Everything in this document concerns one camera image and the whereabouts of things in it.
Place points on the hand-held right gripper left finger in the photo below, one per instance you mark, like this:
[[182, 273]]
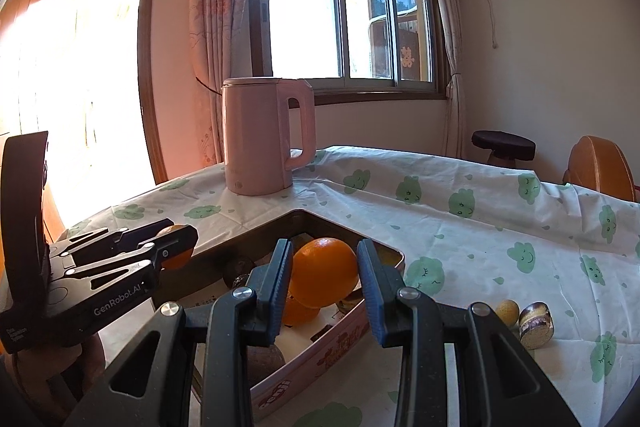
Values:
[[277, 292]]

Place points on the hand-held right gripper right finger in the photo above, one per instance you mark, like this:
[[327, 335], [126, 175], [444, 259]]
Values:
[[374, 294]]

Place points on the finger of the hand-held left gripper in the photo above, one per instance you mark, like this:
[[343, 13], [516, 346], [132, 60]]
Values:
[[115, 237], [165, 247]]

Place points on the orange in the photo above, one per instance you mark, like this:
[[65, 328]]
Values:
[[299, 313], [325, 272], [176, 260]]

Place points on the dark water chestnut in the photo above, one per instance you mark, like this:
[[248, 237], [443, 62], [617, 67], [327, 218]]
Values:
[[239, 271], [536, 322], [351, 302]]

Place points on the brown passion fruit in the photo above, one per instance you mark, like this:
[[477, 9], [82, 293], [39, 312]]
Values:
[[265, 363]]

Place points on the pink metal tin box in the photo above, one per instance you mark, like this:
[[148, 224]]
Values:
[[330, 357]]

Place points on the person's left hand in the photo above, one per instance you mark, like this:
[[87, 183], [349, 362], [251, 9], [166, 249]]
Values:
[[85, 359]]

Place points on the white green-printed tablecloth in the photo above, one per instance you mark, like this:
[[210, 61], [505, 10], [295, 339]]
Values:
[[475, 232]]

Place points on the brown longan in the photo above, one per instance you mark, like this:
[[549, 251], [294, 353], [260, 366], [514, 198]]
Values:
[[506, 312]]

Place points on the pink electric kettle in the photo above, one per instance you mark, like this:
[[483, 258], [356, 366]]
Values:
[[255, 137]]

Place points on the wooden glass door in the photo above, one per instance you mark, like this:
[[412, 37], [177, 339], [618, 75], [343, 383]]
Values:
[[75, 57]]

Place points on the dark round stool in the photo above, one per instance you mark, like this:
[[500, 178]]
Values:
[[502, 144]]

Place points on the light patterned curtain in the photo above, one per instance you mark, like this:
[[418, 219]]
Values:
[[220, 7], [452, 57]]

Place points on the brown chair back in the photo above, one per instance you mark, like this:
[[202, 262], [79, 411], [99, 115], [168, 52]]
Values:
[[600, 169]]

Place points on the sliding glass window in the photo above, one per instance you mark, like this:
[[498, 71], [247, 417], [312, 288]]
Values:
[[300, 17]]

